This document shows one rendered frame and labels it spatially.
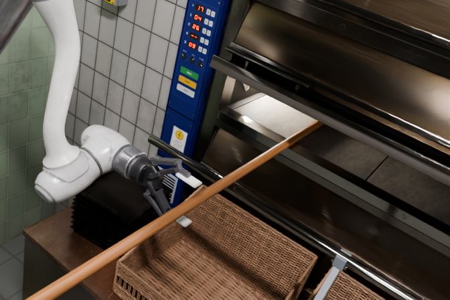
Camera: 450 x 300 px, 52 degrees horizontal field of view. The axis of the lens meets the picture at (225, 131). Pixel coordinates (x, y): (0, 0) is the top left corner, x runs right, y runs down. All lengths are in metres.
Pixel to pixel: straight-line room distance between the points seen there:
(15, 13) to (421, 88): 1.18
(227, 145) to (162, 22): 0.56
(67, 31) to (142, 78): 0.84
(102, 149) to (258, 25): 0.70
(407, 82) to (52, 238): 1.44
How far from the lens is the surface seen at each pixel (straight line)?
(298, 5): 1.59
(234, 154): 1.85
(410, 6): 1.47
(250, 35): 1.68
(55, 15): 1.24
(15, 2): 1.42
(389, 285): 1.33
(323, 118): 1.45
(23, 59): 2.28
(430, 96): 1.50
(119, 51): 2.13
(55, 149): 1.31
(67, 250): 1.97
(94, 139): 1.40
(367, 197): 1.66
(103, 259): 1.08
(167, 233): 1.90
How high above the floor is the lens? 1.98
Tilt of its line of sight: 28 degrees down
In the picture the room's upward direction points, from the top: 15 degrees clockwise
